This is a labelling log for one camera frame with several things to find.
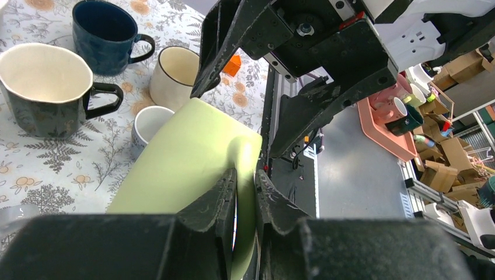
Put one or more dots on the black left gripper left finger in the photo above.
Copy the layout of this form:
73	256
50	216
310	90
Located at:
195	243

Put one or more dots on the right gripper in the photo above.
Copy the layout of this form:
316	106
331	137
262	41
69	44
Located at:
283	33

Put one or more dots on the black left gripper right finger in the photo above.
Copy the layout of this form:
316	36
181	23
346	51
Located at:
297	246

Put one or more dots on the light green mug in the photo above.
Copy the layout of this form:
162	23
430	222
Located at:
184	160

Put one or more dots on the cream white mug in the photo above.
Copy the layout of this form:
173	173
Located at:
173	77

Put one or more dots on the blue-grey textured square mug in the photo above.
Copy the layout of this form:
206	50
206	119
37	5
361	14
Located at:
146	124

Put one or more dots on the dark blue mug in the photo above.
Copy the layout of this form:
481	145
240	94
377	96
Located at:
104	35

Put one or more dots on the light grey-blue mug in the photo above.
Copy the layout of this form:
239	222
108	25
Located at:
13	218

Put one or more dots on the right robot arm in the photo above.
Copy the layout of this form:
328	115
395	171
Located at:
363	46

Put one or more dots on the pink tray with mugs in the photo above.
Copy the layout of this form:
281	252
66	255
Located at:
388	118

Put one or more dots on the cardboard boxes pile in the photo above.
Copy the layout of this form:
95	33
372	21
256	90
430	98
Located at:
452	165

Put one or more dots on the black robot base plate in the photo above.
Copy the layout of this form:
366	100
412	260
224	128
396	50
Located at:
295	173

